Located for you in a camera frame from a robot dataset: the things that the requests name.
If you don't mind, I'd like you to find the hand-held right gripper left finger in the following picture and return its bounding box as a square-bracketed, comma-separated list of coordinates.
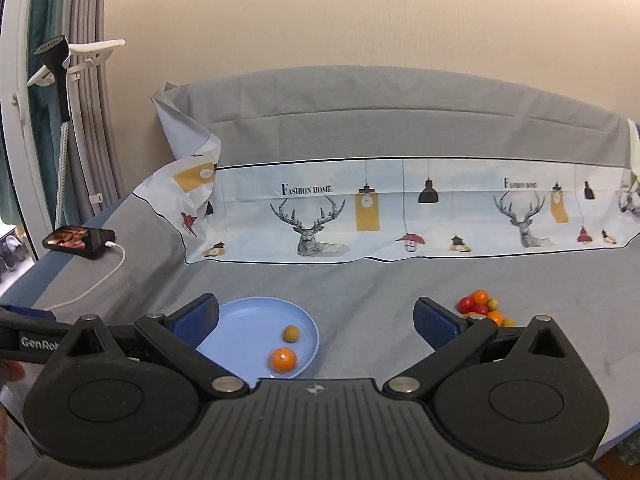
[65, 294, 251, 400]

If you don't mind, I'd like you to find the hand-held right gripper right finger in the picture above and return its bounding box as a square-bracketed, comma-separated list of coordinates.
[382, 297, 571, 400]

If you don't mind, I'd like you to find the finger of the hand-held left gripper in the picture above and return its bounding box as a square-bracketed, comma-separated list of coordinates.
[0, 304, 54, 321]
[0, 316, 73, 363]

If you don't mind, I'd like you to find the blue plate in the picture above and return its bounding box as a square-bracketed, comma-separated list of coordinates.
[196, 297, 320, 380]

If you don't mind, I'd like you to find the person's left hand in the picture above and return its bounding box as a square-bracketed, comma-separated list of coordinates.
[0, 360, 25, 385]

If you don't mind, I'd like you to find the black smartphone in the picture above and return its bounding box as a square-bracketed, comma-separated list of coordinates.
[42, 226, 117, 260]

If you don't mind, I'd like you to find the grey blue bed sheet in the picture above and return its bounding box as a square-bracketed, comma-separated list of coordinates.
[0, 195, 640, 461]

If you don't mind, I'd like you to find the deer print pillowcase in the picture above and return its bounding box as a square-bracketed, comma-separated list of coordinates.
[132, 64, 640, 266]

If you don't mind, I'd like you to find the black garment steamer head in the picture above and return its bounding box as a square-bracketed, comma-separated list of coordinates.
[34, 35, 72, 123]

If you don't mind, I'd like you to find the white fabric piece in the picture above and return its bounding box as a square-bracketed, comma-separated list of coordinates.
[627, 119, 640, 216]

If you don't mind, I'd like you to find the white steamer hanger stand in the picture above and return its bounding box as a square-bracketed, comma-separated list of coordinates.
[27, 39, 125, 206]

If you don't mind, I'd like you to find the teal curtain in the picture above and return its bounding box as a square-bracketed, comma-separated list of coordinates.
[27, 0, 65, 126]

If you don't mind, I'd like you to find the grey curtain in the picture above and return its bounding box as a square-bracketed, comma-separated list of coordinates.
[65, 0, 126, 221]

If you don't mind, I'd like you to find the white charging cable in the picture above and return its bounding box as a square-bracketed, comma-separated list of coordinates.
[30, 242, 126, 311]

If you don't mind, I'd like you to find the braided steamer hose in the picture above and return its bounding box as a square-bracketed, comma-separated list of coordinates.
[53, 120, 69, 229]

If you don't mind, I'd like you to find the white door frame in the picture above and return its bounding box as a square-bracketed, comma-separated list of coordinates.
[0, 0, 53, 261]

